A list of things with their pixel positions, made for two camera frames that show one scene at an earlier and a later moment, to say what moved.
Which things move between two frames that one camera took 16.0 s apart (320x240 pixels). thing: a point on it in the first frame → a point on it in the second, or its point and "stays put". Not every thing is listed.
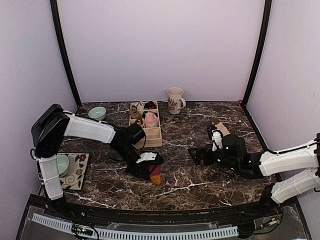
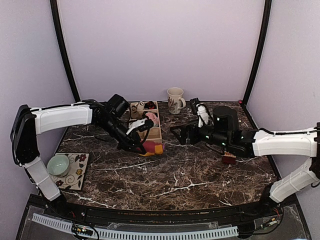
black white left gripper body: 138,168 → 129,139
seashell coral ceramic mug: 175,101 stays put
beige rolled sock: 134,113 stays put
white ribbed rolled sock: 141,106 stays put
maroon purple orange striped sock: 155,175 → 152,148
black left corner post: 54,6 stays put
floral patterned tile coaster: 74,179 stays put
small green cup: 63,164 stays put
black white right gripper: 200,152 → 185,128
